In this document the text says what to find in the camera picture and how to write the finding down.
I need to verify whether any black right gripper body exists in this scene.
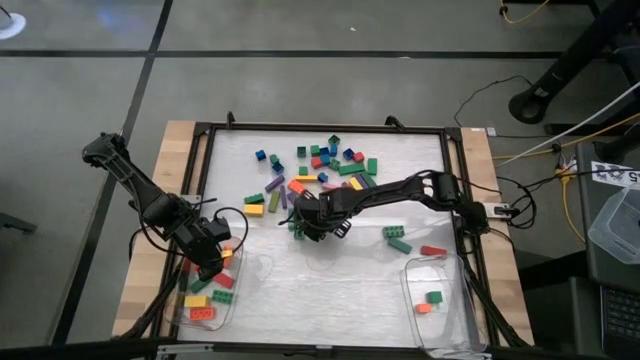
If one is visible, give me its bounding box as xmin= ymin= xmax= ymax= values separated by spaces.
xmin=312 ymin=188 xmax=369 ymax=226

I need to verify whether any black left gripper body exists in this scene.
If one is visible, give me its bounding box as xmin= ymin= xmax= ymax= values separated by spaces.
xmin=172 ymin=218 xmax=234 ymax=270

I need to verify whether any orange two-by-four brick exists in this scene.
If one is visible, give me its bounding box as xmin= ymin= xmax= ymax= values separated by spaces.
xmin=188 ymin=306 xmax=217 ymax=322

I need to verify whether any clear plastic bin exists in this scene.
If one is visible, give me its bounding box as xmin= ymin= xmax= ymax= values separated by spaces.
xmin=399 ymin=253 xmax=489 ymax=354
xmin=169 ymin=230 xmax=245 ymax=332

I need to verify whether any white glossy table sheet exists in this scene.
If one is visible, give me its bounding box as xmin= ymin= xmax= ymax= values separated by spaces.
xmin=202 ymin=130 xmax=459 ymax=346

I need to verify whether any black floor foot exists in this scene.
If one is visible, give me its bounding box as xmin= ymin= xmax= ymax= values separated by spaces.
xmin=0 ymin=212 xmax=39 ymax=236

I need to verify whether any dark grey side table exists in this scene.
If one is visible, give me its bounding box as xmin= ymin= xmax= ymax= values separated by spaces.
xmin=574 ymin=142 xmax=640 ymax=360

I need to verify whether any black floor stand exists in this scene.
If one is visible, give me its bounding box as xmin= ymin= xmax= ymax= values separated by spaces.
xmin=507 ymin=0 xmax=640 ymax=126

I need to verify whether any white printed label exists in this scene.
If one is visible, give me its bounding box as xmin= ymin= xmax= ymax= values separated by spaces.
xmin=590 ymin=160 xmax=640 ymax=189

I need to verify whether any clear plastic container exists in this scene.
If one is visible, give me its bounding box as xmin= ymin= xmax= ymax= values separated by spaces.
xmin=587 ymin=182 xmax=640 ymax=266

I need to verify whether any white round floor object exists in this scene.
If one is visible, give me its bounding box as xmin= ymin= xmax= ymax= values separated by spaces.
xmin=0 ymin=12 xmax=27 ymax=41

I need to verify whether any black keyboard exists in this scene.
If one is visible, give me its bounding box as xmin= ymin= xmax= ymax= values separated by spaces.
xmin=599 ymin=284 xmax=640 ymax=359

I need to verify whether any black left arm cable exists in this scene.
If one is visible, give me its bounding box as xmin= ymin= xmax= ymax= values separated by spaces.
xmin=213 ymin=206 xmax=250 ymax=254

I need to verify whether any black cable bundle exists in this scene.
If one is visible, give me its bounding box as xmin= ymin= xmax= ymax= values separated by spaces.
xmin=462 ymin=259 xmax=531 ymax=349
xmin=119 ymin=259 xmax=186 ymax=341

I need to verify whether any black table frame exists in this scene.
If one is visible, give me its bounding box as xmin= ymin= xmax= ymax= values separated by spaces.
xmin=149 ymin=110 xmax=506 ymax=351

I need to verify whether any black camera rail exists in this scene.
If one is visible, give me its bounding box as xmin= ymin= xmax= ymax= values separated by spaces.
xmin=0 ymin=337 xmax=640 ymax=360

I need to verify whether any yellow floor cable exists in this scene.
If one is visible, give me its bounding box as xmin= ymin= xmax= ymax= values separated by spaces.
xmin=492 ymin=112 xmax=640 ymax=244

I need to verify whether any white floor cable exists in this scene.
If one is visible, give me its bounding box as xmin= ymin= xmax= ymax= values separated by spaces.
xmin=494 ymin=79 xmax=640 ymax=169

